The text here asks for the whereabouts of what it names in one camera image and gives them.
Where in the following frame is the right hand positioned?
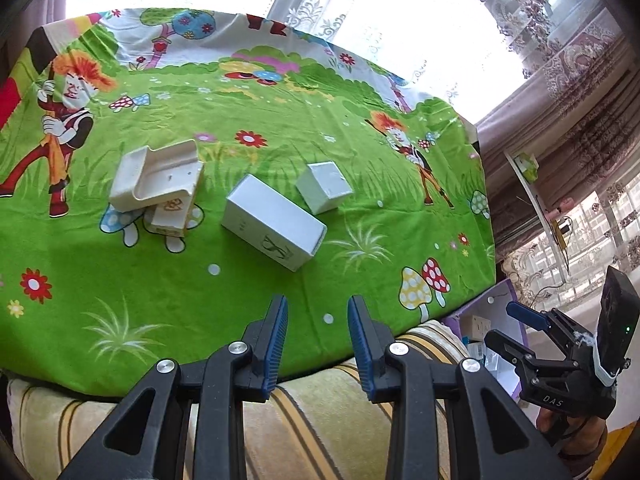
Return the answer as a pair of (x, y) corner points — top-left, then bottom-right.
(536, 408), (608, 457)

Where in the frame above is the purple white storage box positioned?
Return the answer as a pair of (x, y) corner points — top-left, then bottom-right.
(442, 278), (528, 399)

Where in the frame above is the green tissue pack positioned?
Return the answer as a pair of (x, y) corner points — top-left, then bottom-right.
(513, 153), (539, 184)

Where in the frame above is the striped beige sofa cushion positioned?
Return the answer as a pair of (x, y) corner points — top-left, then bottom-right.
(4, 318), (471, 480)

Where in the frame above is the white curved shelf stand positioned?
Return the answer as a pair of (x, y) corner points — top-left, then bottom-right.
(503, 151), (570, 285)

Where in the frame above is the pink curtain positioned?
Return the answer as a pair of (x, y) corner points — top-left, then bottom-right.
(477, 10), (639, 260)

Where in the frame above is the white yellow printed box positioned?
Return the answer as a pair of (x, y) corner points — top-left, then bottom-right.
(146, 195), (198, 237)

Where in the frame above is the silver white cube box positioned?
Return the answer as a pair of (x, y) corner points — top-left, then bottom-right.
(296, 162), (354, 214)

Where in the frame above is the tall white box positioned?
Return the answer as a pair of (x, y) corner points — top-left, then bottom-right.
(221, 174), (326, 272)

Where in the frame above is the green cartoon tablecloth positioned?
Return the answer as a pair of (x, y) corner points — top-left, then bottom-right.
(1, 9), (496, 396)

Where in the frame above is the white plastic tray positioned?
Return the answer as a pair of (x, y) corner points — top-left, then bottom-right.
(108, 139), (204, 212)

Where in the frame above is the white lace curtain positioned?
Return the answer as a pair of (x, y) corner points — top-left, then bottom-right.
(65, 0), (602, 122)

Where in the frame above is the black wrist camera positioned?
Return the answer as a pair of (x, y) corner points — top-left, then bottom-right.
(593, 266), (639, 387)

